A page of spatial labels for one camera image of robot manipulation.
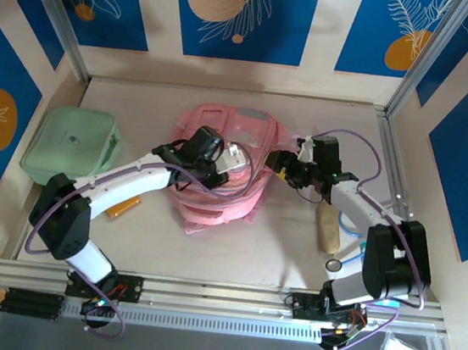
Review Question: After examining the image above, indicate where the pink backpack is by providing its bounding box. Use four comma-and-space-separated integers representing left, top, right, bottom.
160, 98, 310, 248

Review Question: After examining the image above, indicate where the tan pencil pouch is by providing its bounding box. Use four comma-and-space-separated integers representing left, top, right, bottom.
312, 204, 345, 256

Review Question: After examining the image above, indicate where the orange marker pen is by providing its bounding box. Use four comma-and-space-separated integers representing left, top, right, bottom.
104, 193, 142, 224

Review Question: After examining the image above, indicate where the round metal disc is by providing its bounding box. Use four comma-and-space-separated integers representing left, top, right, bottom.
324, 258, 345, 275

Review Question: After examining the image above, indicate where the blue poster beige circle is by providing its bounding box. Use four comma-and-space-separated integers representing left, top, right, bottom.
164, 0, 323, 71

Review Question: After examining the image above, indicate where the mint green zip case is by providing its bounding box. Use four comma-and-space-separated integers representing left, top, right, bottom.
17, 101, 126, 198

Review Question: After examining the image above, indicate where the blue poster orange circle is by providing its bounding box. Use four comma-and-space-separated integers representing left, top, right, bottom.
334, 0, 458, 86
0, 3, 54, 219

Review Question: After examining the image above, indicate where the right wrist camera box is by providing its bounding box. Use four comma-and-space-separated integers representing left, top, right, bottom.
296, 132, 345, 177

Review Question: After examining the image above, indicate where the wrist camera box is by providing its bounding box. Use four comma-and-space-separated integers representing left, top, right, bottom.
296, 132, 345, 177
181, 123, 252, 176

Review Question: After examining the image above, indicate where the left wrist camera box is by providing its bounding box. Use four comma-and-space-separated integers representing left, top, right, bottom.
181, 123, 252, 176

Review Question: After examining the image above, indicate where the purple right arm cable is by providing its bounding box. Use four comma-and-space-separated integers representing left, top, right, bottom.
287, 126, 447, 350

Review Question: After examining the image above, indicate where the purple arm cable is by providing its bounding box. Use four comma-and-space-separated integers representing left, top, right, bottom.
14, 116, 265, 350
287, 126, 447, 350

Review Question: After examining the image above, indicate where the aluminium side rail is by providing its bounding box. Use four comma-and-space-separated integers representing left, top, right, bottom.
356, 108, 445, 303

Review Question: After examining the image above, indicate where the aluminium front rail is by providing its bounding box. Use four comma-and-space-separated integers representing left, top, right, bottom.
0, 256, 449, 343

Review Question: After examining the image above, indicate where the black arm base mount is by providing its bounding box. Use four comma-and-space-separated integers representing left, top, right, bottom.
284, 290, 372, 329
64, 267, 144, 306

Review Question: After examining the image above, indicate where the slotted cable tray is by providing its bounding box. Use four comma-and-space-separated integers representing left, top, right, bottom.
60, 294, 324, 349

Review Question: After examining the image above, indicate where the aluminium frame post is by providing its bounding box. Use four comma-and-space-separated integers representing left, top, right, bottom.
386, 0, 468, 126
5, 0, 102, 84

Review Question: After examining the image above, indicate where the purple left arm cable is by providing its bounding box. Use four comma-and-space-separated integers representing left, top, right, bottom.
14, 116, 265, 350

